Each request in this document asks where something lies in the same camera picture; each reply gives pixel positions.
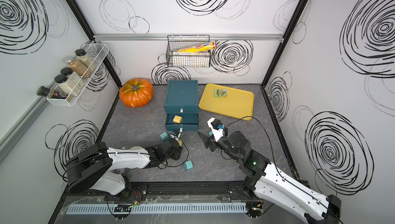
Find teal drawer cabinet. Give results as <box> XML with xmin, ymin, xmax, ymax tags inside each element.
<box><xmin>164</xmin><ymin>80</ymin><xmax>199</xmax><ymax>132</ymax></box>

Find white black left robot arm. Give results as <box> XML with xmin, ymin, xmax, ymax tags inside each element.
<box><xmin>65</xmin><ymin>138</ymin><xmax>183</xmax><ymax>195</ymax></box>

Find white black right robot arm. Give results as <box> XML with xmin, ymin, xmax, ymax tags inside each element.
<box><xmin>198</xmin><ymin>131</ymin><xmax>342</xmax><ymax>224</ymax></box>

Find white plate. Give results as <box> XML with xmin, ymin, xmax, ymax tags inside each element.
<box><xmin>130</xmin><ymin>146</ymin><xmax>144</xmax><ymax>151</ymax></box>

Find yellow cutting board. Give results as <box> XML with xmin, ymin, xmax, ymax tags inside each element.
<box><xmin>199</xmin><ymin>83</ymin><xmax>255</xmax><ymax>121</ymax></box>

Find green sticker label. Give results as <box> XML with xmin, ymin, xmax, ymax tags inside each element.
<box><xmin>214</xmin><ymin>89</ymin><xmax>227</xmax><ymax>98</ymax></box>

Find orange decorative pumpkin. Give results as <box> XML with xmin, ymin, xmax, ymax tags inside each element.
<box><xmin>119</xmin><ymin>78</ymin><xmax>154</xmax><ymax>108</ymax></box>

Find yellow snack package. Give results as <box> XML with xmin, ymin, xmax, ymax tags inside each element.
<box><xmin>177</xmin><ymin>42</ymin><xmax>216</xmax><ymax>53</ymax></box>

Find spice jar white contents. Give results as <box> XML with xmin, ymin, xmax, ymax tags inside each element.
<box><xmin>60</xmin><ymin>67</ymin><xmax>84</xmax><ymax>89</ymax></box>

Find spice jar cream contents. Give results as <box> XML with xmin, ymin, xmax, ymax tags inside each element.
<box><xmin>54</xmin><ymin>74</ymin><xmax>81</xmax><ymax>96</ymax></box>

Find spice jar brown contents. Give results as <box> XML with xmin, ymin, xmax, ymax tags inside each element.
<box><xmin>64</xmin><ymin>57</ymin><xmax>92</xmax><ymax>79</ymax></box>

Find clear acrylic spice shelf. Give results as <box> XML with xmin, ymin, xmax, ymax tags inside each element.
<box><xmin>44</xmin><ymin>43</ymin><xmax>112</xmax><ymax>111</ymax></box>

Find spice jar tan contents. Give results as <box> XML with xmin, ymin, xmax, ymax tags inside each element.
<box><xmin>75</xmin><ymin>49</ymin><xmax>96</xmax><ymax>71</ymax></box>

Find small dark pepper bottle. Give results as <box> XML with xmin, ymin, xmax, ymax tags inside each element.
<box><xmin>37</xmin><ymin>86</ymin><xmax>72</xmax><ymax>102</ymax></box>

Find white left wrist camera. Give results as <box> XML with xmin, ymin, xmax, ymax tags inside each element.
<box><xmin>171</xmin><ymin>130</ymin><xmax>181</xmax><ymax>140</ymax></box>

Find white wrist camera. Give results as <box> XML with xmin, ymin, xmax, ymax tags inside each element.
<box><xmin>171</xmin><ymin>130</ymin><xmax>181</xmax><ymax>140</ymax></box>
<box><xmin>207</xmin><ymin>118</ymin><xmax>227</xmax><ymax>142</ymax></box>

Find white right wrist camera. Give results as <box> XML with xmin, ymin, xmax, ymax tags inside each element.
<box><xmin>207</xmin><ymin>118</ymin><xmax>227</xmax><ymax>142</ymax></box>

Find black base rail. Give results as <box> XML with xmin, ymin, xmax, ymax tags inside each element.
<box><xmin>63</xmin><ymin>180</ymin><xmax>311</xmax><ymax>201</ymax></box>

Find grey slotted cable duct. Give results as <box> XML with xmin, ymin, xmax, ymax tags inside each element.
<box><xmin>66</xmin><ymin>202</ymin><xmax>247</xmax><ymax>215</ymax></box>

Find black wire wall basket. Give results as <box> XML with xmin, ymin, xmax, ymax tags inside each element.
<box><xmin>166</xmin><ymin>34</ymin><xmax>212</xmax><ymax>68</ymax></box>

